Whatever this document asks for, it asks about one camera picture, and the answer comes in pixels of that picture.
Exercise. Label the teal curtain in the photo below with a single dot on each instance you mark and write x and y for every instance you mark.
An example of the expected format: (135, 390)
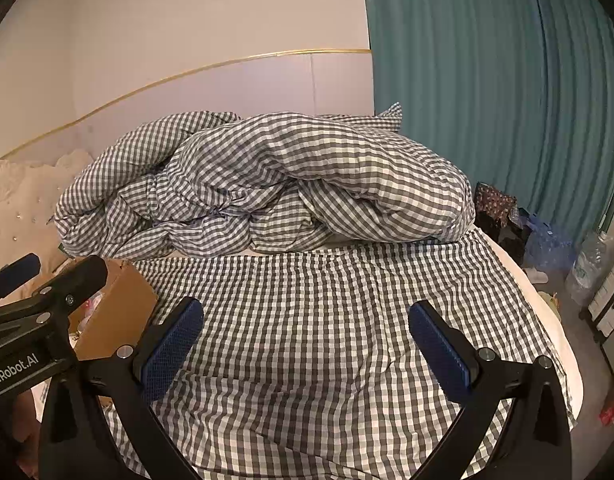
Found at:
(487, 85)

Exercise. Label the brown cardboard box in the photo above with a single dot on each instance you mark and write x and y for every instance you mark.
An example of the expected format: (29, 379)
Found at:
(122, 305)

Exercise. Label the large clear water bottle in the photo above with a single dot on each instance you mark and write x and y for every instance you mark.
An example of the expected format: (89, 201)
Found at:
(587, 266)

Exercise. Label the person's left forearm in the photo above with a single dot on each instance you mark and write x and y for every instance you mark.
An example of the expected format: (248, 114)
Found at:
(22, 430)

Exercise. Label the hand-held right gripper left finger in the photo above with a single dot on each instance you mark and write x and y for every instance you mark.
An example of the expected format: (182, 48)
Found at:
(173, 347)

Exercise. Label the grey checked bedsheet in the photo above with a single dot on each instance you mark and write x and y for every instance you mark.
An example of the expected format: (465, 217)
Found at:
(312, 360)

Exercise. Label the brown patterned bag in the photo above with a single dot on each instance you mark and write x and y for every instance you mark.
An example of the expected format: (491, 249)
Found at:
(494, 202)

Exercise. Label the grey checked duvet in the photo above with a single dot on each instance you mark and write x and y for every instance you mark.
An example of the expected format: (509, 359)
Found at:
(287, 175)

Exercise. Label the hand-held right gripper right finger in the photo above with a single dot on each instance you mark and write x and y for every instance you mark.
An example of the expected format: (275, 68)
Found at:
(439, 350)

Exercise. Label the white slipper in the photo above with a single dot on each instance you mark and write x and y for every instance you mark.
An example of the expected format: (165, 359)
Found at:
(537, 275)

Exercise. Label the cream tufted headboard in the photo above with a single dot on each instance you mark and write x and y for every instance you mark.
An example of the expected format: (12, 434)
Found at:
(17, 200)

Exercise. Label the black bag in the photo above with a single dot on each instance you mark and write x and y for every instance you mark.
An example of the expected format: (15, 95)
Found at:
(509, 244)

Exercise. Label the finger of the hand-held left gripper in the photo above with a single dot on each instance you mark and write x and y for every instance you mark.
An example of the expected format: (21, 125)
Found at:
(79, 275)
(14, 270)

